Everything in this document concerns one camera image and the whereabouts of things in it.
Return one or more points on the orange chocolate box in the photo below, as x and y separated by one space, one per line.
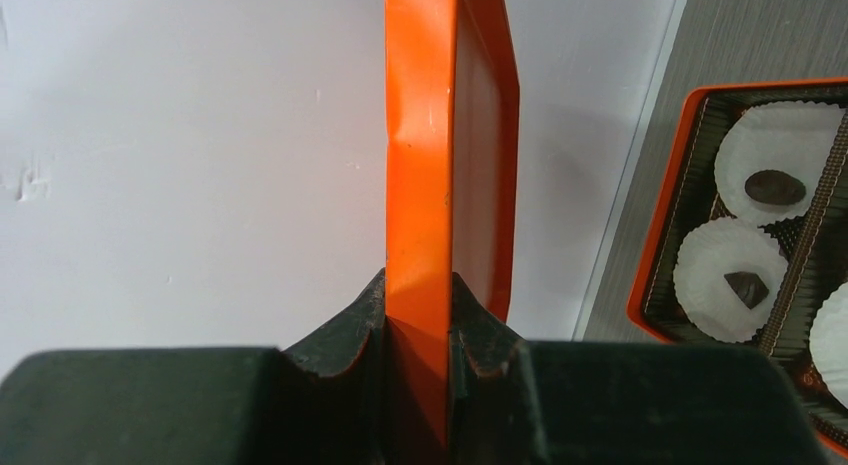
815 243

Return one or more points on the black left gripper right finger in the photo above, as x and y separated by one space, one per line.
519 401

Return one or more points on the orange box lid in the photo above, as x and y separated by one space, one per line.
452 116

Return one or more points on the dark brown triangular chocolate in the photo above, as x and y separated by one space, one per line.
750 289

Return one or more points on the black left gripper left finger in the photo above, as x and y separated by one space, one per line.
316 402

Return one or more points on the dark brown oval chocolate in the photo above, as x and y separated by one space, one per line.
775 188

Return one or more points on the white paper cup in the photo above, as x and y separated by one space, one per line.
713 249
828 343
792 137

